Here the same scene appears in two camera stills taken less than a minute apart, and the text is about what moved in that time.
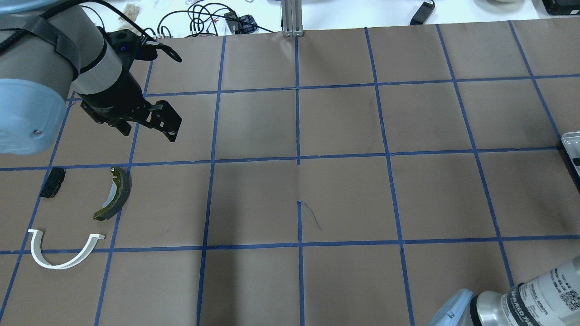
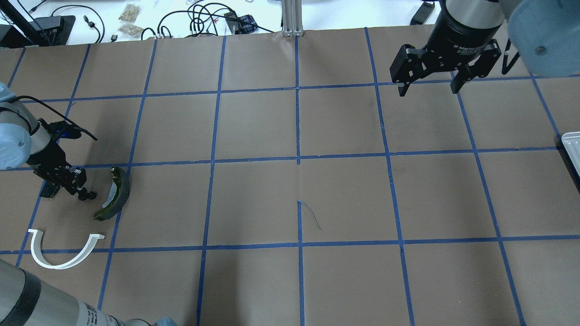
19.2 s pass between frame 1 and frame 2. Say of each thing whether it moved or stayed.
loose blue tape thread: stayed
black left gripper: moved
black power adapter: stayed
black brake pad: stayed
